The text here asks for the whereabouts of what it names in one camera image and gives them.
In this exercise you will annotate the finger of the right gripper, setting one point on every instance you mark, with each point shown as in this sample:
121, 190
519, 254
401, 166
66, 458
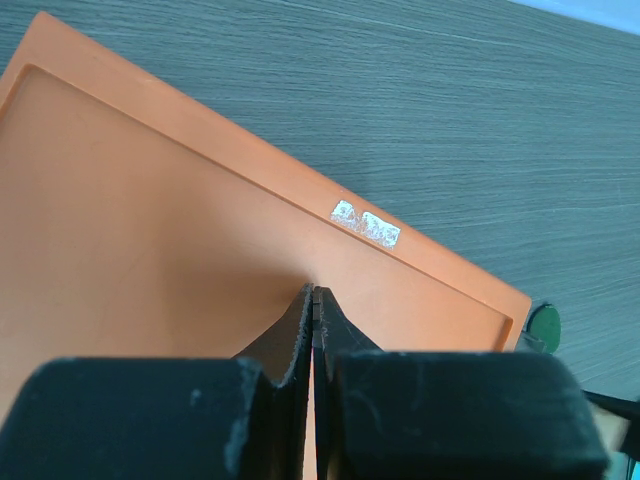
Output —
530, 343
623, 408

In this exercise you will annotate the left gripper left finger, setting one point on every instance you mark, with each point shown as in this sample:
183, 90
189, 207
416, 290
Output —
242, 417

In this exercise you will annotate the orange drawer organizer box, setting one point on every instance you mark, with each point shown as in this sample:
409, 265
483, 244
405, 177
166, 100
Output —
135, 222

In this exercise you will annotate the green round puff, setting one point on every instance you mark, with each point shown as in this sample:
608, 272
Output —
544, 326

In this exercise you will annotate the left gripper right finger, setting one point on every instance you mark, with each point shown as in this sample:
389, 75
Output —
437, 415

